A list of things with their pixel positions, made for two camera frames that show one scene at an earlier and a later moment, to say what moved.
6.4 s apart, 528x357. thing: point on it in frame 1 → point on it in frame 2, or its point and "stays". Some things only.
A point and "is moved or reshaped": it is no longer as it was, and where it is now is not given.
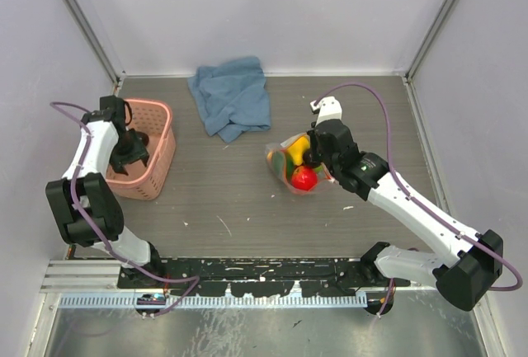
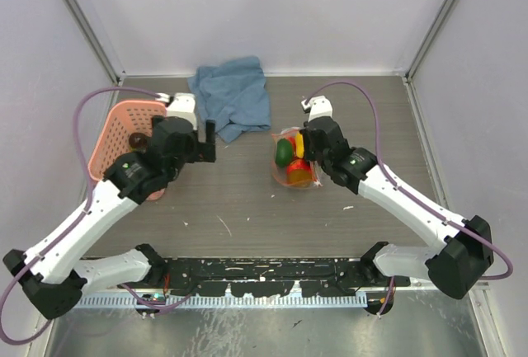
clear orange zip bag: x=286 y=162 is moved or reshaped
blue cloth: x=233 y=97 stays
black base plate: x=257 y=276 stays
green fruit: x=284 y=164 → x=284 y=153
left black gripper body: x=125 y=152 → x=189 y=157
